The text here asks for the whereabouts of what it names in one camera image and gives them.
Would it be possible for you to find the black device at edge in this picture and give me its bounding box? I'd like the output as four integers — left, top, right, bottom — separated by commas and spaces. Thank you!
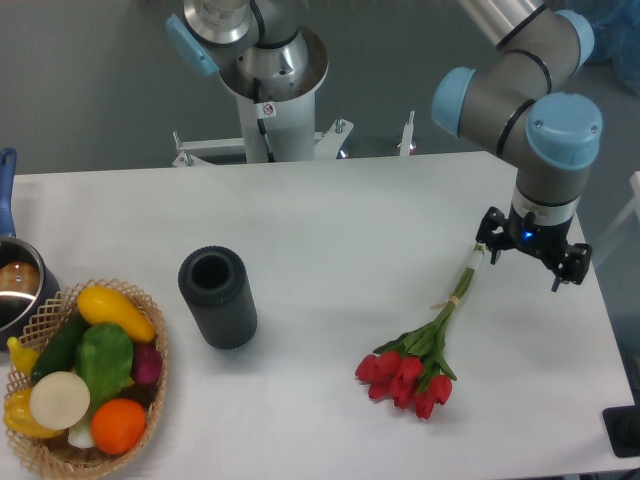
602, 405, 639, 458

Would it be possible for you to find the purple red onion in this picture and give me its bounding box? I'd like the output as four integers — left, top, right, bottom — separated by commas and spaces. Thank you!
131, 344, 163, 385

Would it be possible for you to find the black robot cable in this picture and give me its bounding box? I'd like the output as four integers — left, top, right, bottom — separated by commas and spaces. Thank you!
251, 78, 277, 164

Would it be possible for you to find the yellow squash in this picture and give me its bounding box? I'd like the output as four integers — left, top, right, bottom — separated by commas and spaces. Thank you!
76, 285, 156, 343

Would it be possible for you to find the green lettuce leaf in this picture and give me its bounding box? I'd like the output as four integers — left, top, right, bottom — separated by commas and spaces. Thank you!
75, 323, 133, 414

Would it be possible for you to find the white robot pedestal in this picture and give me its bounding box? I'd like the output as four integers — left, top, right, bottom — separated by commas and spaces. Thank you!
166, 16, 354, 164

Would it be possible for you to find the dark grey ribbed vase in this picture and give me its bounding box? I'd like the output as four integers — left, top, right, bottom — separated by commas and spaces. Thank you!
178, 246, 258, 350

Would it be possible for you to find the orange fruit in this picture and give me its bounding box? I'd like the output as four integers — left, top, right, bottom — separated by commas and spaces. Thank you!
90, 398, 146, 455

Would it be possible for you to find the yellow bell pepper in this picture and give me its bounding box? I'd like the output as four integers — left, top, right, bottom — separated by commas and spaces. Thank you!
4, 388, 64, 439

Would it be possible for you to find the woven wicker basket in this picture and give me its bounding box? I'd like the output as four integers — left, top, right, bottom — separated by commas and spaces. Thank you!
4, 280, 169, 479

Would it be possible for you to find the green cucumber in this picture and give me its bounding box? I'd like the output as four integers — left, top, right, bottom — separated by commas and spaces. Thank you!
30, 311, 90, 384

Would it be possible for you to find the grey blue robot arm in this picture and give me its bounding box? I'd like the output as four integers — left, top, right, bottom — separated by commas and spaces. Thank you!
165, 1, 603, 284

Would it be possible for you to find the red tulip bouquet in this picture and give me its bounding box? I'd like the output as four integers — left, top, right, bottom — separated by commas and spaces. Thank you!
354, 243, 485, 420

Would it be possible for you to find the blue handled saucepan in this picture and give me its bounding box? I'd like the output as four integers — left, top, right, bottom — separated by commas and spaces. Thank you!
1, 147, 59, 352

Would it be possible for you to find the white round radish slice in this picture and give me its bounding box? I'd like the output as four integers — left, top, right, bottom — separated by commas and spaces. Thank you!
29, 371, 90, 430

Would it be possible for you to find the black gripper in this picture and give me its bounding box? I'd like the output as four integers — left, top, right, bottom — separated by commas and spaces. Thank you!
476, 207, 593, 292

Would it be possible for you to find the white frame at right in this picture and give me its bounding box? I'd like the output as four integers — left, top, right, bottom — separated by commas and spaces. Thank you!
592, 171, 639, 268

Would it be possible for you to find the blue plastic bag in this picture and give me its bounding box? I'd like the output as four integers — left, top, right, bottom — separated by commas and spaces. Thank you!
582, 1, 639, 96

